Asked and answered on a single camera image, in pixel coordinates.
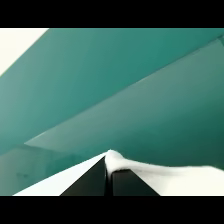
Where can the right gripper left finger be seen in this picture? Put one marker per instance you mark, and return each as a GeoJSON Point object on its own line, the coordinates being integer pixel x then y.
{"type": "Point", "coordinates": [93, 183]}

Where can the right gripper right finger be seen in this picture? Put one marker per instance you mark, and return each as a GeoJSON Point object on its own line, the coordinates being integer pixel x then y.
{"type": "Point", "coordinates": [130, 185]}

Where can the white garment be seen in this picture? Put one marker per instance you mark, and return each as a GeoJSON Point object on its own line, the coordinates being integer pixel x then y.
{"type": "Point", "coordinates": [180, 180]}

